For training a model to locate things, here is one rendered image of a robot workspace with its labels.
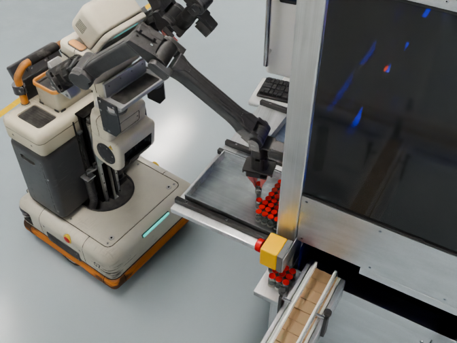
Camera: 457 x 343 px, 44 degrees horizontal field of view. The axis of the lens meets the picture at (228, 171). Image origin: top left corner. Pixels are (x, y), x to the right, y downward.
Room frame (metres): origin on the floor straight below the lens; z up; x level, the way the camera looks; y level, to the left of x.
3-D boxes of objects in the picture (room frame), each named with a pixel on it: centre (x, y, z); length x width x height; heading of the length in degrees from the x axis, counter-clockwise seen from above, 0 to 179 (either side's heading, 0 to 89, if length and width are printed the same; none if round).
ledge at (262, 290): (0.97, -0.16, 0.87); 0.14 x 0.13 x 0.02; 60
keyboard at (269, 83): (1.99, -0.34, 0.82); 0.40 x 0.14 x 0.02; 68
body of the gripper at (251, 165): (1.35, -0.10, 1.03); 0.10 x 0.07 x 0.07; 74
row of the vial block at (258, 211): (1.29, -0.14, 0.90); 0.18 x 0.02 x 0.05; 149
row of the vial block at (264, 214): (1.28, -0.16, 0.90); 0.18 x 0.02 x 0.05; 149
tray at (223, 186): (1.33, -0.06, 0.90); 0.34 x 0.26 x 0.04; 59
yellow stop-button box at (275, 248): (1.00, -0.14, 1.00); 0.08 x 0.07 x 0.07; 60
